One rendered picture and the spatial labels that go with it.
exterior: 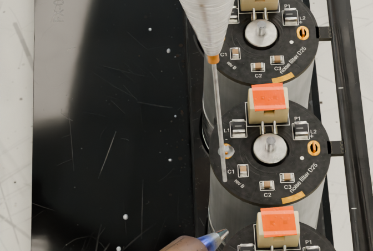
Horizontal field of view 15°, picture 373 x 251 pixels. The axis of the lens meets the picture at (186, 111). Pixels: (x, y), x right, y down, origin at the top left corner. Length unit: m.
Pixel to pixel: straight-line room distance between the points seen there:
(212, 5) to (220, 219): 0.09
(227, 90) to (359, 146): 0.03
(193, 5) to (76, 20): 0.14
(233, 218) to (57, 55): 0.09
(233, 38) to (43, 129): 0.07
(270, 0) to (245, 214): 0.05
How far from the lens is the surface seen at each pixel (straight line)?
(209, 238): 0.25
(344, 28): 0.31
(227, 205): 0.29
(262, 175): 0.29
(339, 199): 0.36
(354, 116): 0.30
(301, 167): 0.29
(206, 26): 0.23
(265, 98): 0.29
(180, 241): 0.25
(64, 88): 0.36
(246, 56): 0.30
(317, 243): 0.28
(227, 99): 0.31
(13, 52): 0.38
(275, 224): 0.28
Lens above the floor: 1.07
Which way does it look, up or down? 60 degrees down
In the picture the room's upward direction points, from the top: straight up
